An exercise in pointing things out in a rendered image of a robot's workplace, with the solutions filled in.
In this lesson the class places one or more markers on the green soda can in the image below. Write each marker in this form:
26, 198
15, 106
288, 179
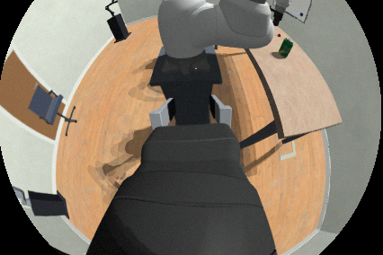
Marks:
286, 46

